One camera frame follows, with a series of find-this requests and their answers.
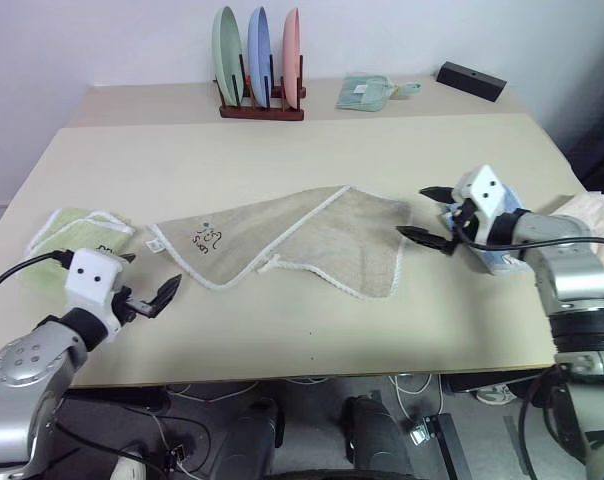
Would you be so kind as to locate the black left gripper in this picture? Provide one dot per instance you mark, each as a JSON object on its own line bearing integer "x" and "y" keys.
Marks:
{"x": 124, "y": 307}

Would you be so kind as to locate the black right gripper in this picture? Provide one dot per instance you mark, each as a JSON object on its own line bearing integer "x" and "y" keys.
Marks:
{"x": 475, "y": 226}

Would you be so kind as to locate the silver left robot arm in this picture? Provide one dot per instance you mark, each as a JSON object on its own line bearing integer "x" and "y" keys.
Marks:
{"x": 27, "y": 360}

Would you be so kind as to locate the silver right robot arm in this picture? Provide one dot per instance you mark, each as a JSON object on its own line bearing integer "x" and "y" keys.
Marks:
{"x": 577, "y": 280}

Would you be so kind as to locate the blue white cloth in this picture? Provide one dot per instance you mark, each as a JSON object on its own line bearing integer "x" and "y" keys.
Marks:
{"x": 504, "y": 262}

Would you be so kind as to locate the folded green towel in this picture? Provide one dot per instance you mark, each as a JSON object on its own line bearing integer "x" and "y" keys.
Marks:
{"x": 67, "y": 232}

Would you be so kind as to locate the beige towel with white trim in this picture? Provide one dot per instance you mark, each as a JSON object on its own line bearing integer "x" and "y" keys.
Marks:
{"x": 302, "y": 235}

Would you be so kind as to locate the cream fluffy towel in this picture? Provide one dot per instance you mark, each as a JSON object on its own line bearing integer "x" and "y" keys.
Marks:
{"x": 599, "y": 220}

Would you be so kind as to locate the black rectangular box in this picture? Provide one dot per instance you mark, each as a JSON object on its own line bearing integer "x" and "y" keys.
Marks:
{"x": 469, "y": 81}

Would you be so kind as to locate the folded teal cloth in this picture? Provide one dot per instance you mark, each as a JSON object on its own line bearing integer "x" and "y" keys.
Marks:
{"x": 364, "y": 92}

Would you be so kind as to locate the white shoe with dark stripes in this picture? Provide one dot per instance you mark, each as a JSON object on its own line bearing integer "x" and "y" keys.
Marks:
{"x": 494, "y": 395}

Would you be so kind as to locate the plain white shoe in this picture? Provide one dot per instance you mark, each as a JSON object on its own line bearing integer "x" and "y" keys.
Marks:
{"x": 129, "y": 467}

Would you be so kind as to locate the dark rounded shape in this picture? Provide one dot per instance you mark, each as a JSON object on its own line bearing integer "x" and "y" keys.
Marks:
{"x": 252, "y": 440}
{"x": 374, "y": 440}

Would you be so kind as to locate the dark red wooden plate rack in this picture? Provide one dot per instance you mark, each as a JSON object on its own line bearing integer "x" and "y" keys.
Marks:
{"x": 262, "y": 111}

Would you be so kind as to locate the pink plate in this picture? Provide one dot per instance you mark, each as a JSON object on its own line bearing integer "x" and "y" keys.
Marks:
{"x": 291, "y": 55}

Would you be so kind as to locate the black metal bar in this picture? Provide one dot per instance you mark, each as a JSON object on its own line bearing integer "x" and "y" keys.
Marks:
{"x": 449, "y": 445}

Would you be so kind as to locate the green plate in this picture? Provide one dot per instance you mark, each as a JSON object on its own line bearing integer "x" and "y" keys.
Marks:
{"x": 226, "y": 52}

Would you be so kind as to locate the blue plate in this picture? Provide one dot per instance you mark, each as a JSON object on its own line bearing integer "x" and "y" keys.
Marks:
{"x": 258, "y": 50}

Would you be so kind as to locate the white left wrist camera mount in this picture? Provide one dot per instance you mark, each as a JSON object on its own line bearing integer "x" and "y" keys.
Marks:
{"x": 92, "y": 280}

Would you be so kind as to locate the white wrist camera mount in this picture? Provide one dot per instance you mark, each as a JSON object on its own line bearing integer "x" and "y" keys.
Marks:
{"x": 484, "y": 192}
{"x": 92, "y": 280}

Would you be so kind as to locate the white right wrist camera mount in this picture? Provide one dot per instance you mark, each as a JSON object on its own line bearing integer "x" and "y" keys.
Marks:
{"x": 484, "y": 192}

